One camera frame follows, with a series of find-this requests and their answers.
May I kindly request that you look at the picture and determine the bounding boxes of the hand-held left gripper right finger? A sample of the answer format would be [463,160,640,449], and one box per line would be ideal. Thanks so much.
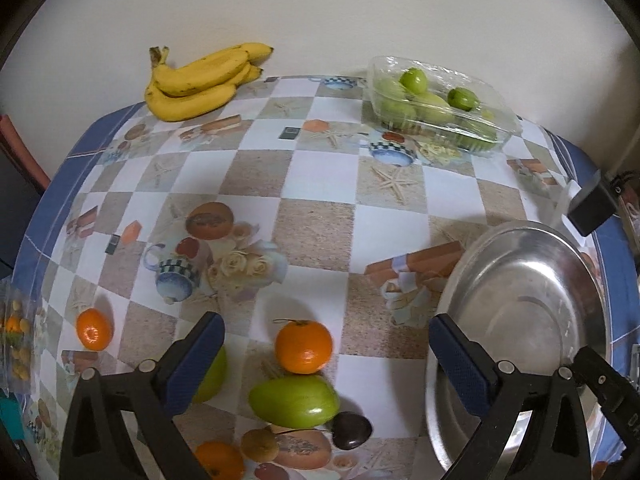
[429,312,593,480]

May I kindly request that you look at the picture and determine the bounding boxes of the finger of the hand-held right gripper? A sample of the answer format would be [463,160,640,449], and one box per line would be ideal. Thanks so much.
[571,345,627,412]

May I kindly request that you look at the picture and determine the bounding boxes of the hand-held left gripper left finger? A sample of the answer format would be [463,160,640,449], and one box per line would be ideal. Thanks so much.
[60,311,227,480]

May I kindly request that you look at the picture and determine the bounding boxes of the round metal bowl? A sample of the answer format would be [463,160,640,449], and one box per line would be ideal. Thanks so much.
[424,220,608,473]

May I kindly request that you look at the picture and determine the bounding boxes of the medium orange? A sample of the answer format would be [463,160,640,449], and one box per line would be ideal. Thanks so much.
[194,441,247,480]

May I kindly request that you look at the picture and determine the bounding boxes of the small brown round fruit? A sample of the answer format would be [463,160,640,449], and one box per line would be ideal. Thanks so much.
[241,427,280,462]

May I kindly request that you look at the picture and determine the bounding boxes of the dark plum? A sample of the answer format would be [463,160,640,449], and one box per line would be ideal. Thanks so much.
[272,411,374,451]

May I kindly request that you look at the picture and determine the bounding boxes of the green mango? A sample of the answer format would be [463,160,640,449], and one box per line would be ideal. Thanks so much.
[248,375,341,430]
[192,345,228,404]

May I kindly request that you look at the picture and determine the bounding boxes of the small tangerine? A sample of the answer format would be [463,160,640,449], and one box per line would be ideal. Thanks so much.
[76,308,113,352]

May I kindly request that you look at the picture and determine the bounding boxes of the large orange with stem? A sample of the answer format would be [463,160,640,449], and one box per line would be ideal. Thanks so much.
[273,318,334,376]

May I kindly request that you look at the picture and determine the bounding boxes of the black box device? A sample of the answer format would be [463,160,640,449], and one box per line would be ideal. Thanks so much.
[566,170,619,237]

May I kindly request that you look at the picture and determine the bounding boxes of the clear plastic packet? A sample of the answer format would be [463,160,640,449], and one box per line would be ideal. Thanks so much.
[0,285,37,396]

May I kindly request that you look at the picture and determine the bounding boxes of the teal object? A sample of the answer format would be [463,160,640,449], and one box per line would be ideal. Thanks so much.
[0,394,25,442]

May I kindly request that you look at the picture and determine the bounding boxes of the printed checkered tablecloth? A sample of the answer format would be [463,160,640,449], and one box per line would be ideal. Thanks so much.
[12,74,640,480]

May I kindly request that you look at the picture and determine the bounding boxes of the dark furniture panel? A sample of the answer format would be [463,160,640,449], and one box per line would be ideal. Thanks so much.
[0,145,46,281]

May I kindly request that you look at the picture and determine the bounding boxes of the yellow banana bunch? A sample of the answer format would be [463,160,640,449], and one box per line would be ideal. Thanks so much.
[144,41,275,122]

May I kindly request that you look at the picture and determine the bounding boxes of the pile of green jujubes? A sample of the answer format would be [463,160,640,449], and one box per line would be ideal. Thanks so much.
[374,67,501,153]

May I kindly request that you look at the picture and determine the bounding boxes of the clear plastic container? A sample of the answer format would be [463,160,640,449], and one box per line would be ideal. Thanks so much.
[366,54,522,155]

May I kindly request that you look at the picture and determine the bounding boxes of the reddish wooden frame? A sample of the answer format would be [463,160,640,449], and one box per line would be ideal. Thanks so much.
[0,114,51,193]

